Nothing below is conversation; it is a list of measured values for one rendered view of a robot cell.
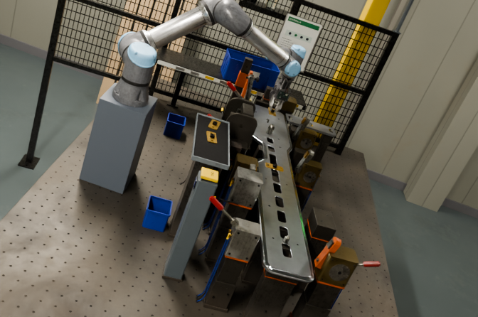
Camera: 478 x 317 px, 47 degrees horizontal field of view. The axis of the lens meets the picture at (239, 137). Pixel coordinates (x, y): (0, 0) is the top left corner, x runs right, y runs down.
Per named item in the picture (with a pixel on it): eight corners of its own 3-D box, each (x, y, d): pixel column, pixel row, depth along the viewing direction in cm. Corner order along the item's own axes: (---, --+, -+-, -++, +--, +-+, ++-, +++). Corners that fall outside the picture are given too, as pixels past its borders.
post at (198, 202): (181, 282, 206) (218, 187, 187) (161, 277, 204) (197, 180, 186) (183, 269, 212) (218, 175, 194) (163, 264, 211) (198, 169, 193)
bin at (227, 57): (272, 92, 319) (280, 72, 313) (222, 78, 311) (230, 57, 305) (267, 81, 333) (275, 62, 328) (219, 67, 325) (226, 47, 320)
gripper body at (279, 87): (272, 98, 273) (282, 77, 267) (272, 92, 280) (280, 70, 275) (287, 103, 274) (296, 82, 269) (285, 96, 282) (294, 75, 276)
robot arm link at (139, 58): (124, 81, 221) (132, 50, 215) (118, 67, 232) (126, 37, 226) (153, 86, 227) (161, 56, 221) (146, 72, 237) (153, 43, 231)
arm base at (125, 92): (107, 98, 226) (112, 76, 221) (118, 86, 239) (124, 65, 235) (141, 111, 226) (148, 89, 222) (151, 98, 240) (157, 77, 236)
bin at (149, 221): (164, 233, 228) (170, 216, 224) (140, 227, 226) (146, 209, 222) (166, 217, 237) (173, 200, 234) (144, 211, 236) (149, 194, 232)
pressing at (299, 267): (322, 286, 184) (324, 283, 183) (259, 270, 180) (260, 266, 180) (284, 114, 307) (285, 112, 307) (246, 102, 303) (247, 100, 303)
